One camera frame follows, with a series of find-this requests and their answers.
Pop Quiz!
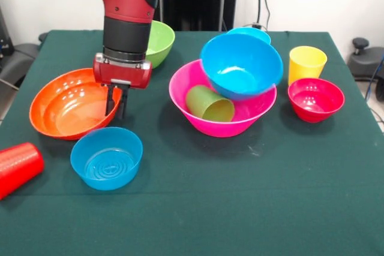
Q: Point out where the large blue bowl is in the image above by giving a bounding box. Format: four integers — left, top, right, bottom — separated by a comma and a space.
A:
200, 34, 284, 101

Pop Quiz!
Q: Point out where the yellow cup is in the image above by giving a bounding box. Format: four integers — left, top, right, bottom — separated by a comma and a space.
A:
288, 46, 328, 86

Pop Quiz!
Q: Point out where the small ribbed light blue bowl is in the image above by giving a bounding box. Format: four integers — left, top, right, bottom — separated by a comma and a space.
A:
225, 26, 272, 46

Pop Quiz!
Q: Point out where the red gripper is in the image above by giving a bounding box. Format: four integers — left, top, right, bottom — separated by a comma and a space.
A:
92, 53, 153, 119

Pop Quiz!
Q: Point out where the black device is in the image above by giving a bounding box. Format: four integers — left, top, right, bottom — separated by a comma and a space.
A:
0, 5, 13, 56

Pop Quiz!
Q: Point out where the cable bundle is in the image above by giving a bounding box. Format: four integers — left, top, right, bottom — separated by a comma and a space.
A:
363, 53, 384, 103

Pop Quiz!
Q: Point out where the red cup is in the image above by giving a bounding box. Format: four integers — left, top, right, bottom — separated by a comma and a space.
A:
0, 142, 45, 200

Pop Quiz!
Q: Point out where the green cup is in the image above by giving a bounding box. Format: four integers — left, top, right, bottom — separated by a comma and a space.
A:
185, 85, 235, 123

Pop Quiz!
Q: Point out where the blue straight-sided bowl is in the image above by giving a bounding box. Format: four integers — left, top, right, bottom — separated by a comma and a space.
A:
70, 127, 144, 191

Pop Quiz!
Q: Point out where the orange bowl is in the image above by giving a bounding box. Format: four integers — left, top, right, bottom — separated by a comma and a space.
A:
29, 68, 124, 141

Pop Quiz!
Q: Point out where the green bowl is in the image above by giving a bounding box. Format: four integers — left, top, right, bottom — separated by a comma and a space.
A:
145, 20, 176, 70

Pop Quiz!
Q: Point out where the dark green tablecloth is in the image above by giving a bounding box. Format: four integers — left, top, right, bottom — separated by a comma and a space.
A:
0, 29, 384, 256

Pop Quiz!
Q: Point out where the large magenta bowl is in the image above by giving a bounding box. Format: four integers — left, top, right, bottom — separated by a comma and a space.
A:
168, 59, 278, 138

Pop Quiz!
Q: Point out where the small crimson bowl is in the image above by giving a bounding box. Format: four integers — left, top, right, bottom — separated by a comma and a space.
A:
287, 77, 346, 124

